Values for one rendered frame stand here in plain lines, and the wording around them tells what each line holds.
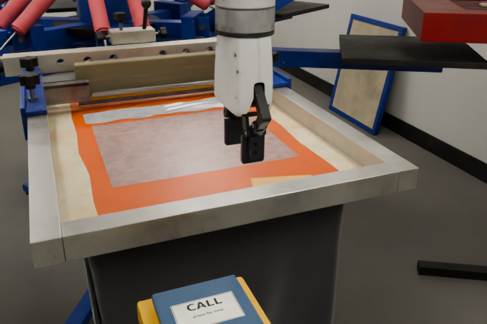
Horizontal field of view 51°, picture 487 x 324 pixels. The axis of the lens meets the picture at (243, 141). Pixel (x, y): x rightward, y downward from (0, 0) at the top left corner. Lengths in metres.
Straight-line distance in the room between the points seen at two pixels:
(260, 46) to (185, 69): 0.66
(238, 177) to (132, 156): 0.21
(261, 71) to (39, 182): 0.39
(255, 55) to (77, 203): 0.38
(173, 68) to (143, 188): 0.48
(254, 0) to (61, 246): 0.38
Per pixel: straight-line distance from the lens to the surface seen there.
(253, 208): 0.74
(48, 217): 0.74
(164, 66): 1.26
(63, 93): 1.23
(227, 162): 0.93
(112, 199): 0.83
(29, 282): 2.36
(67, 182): 0.91
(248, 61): 0.62
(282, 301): 1.02
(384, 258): 2.40
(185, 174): 0.89
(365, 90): 3.81
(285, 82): 1.25
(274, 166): 0.91
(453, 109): 3.34
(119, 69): 1.24
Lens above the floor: 1.35
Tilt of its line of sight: 23 degrees down
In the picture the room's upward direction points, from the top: straight up
